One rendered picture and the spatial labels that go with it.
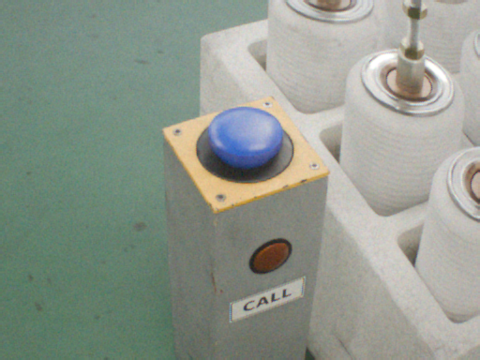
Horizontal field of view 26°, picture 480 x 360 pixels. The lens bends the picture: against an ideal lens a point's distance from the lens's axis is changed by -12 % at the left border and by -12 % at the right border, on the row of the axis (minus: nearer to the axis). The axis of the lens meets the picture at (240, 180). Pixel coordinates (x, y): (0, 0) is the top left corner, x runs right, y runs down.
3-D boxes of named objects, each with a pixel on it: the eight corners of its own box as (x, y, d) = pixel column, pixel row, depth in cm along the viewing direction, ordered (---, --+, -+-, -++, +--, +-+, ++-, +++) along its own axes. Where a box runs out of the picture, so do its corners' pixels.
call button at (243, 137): (293, 167, 64) (295, 140, 62) (227, 189, 63) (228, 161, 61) (261, 123, 66) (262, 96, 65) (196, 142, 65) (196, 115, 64)
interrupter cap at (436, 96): (346, 57, 81) (347, 51, 81) (432, 52, 83) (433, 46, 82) (380, 126, 76) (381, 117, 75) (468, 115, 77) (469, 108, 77)
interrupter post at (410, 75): (389, 77, 80) (392, 43, 78) (416, 75, 80) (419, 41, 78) (400, 97, 78) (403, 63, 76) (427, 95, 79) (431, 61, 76)
